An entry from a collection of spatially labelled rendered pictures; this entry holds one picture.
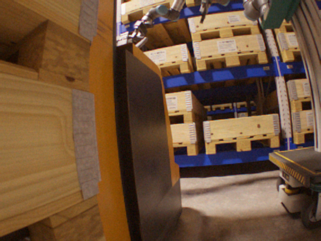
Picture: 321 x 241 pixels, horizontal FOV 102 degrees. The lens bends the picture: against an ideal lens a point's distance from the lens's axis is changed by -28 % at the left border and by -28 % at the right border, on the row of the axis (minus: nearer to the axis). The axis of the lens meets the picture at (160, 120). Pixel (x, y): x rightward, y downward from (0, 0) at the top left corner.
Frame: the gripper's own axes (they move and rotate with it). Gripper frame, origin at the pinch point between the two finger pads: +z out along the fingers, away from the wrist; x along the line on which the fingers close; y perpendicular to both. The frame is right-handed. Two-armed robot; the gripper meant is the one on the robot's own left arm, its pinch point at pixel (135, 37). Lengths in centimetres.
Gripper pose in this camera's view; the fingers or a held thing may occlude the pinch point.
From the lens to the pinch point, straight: 153.5
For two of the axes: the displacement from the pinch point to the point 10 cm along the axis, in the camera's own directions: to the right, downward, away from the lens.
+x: -3.3, -3.0, -9.0
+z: -4.7, 8.8, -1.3
